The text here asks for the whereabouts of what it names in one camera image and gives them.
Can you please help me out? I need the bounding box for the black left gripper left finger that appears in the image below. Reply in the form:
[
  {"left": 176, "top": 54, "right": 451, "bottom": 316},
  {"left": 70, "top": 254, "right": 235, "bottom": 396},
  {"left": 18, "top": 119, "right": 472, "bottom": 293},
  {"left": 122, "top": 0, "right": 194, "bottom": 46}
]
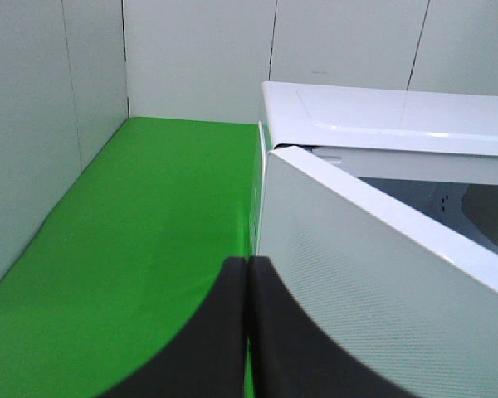
[{"left": 101, "top": 257, "right": 248, "bottom": 397}]

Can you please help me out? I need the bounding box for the white microwave door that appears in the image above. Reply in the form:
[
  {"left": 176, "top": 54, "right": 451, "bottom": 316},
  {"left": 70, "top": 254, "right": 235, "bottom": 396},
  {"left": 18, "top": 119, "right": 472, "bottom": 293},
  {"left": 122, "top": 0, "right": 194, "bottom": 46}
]
[{"left": 257, "top": 147, "right": 498, "bottom": 397}]

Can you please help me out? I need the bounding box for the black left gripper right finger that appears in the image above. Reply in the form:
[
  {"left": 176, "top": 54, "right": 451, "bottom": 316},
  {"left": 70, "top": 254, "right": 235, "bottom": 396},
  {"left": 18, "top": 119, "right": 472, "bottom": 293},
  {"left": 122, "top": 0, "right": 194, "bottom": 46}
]
[{"left": 247, "top": 256, "right": 411, "bottom": 397}]

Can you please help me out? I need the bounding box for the white microwave oven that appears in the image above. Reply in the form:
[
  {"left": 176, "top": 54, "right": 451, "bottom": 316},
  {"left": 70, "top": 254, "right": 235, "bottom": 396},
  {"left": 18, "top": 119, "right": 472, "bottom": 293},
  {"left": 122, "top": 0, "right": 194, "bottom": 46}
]
[{"left": 258, "top": 81, "right": 498, "bottom": 254}]

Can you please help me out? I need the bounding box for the green table cloth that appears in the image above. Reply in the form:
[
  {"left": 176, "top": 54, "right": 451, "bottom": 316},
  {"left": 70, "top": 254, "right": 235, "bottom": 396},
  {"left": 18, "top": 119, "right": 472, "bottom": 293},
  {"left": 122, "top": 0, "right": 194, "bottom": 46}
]
[{"left": 0, "top": 117, "right": 260, "bottom": 397}]

